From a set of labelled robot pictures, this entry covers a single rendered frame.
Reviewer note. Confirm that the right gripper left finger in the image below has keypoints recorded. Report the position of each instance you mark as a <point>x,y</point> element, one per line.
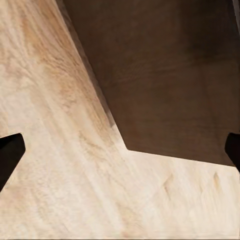
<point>12,149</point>

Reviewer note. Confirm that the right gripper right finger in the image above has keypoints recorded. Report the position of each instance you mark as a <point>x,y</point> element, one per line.
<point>232,148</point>

